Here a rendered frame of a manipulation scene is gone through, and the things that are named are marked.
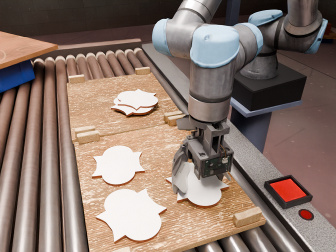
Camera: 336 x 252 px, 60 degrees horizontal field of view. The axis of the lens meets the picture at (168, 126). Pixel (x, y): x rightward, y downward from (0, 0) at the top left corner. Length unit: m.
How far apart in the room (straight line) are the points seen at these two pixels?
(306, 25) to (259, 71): 0.24
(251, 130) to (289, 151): 1.23
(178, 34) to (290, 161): 1.90
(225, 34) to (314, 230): 0.44
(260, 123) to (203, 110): 0.79
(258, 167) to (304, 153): 1.73
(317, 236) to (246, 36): 0.42
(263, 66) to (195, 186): 0.64
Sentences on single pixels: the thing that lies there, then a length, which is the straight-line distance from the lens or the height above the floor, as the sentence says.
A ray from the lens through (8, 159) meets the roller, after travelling 0.90.
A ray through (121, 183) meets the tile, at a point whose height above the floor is 0.94.
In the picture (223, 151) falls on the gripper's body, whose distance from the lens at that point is 0.57.
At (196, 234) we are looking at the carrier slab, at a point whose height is 0.94.
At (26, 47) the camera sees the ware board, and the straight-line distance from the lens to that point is 1.37.
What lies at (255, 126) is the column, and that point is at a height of 0.75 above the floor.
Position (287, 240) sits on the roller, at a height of 0.92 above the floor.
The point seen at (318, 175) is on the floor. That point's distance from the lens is 2.35.
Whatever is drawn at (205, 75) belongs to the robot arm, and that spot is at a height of 1.24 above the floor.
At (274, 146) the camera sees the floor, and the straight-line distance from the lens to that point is 2.51.
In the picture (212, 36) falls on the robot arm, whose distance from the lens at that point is 0.46.
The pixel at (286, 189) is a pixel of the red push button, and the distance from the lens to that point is 0.74.
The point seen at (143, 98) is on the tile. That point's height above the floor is 0.96.
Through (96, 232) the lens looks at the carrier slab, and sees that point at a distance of 0.62.
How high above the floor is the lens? 1.42
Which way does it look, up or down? 33 degrees down
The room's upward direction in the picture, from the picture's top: straight up
